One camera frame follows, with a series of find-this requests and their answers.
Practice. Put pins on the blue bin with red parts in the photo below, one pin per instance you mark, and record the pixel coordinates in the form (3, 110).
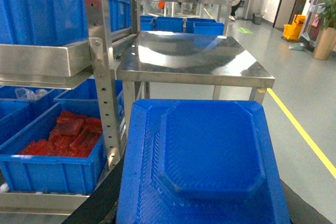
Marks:
(50, 174)

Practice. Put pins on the yellow mop bucket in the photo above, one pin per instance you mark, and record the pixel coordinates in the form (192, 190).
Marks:
(293, 30)

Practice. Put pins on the large upper blue bin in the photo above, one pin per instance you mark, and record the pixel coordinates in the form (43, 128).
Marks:
(59, 22)

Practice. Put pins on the small stainless steel table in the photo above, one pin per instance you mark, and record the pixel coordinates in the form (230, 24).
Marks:
(212, 60)

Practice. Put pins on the red parts in bin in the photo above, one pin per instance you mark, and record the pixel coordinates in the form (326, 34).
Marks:
(75, 135)

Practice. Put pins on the blue plastic block part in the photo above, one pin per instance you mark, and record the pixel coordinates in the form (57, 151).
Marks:
(200, 161)

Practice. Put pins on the beige planter pot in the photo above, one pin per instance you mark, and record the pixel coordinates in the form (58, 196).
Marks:
(325, 44)

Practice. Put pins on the green potted plant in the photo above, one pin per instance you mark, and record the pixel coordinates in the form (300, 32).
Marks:
(327, 16)

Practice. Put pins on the stainless steel shelf rack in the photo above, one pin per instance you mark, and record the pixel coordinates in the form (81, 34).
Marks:
(67, 67)

